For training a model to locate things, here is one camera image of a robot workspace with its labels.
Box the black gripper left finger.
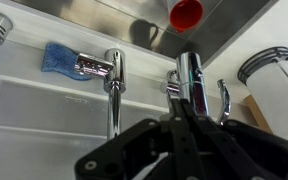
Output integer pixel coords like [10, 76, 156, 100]
[74, 98, 198, 180]

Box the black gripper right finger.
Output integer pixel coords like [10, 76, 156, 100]
[180, 98, 288, 180]

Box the tall chrome gooseneck faucet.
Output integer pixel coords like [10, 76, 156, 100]
[74, 48, 211, 142]

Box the small chrome tap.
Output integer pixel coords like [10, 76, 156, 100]
[159, 69, 233, 127]

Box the white paper towel roll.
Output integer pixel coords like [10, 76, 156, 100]
[244, 59, 288, 148]

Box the blue sponge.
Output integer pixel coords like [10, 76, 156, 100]
[40, 41, 92, 82]

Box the stainless steel sink basin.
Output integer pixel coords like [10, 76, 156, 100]
[9, 0, 281, 69]

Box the white cup with red rim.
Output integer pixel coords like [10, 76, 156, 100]
[168, 0, 205, 34]

